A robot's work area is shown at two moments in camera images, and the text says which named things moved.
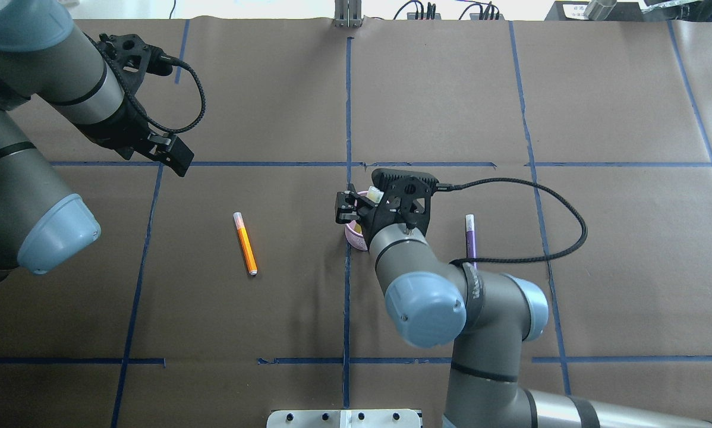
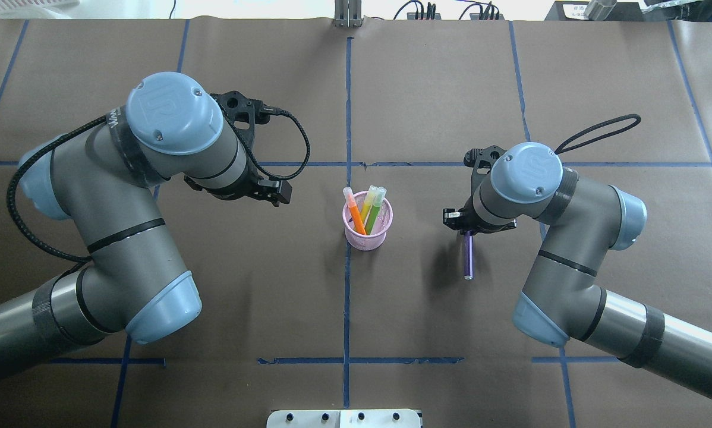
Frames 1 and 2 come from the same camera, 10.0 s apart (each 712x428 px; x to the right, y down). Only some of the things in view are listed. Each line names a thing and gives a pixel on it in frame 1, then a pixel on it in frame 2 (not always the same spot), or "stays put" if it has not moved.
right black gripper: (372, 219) → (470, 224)
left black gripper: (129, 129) → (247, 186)
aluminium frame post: (348, 13) stays put
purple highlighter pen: (471, 246) stays put
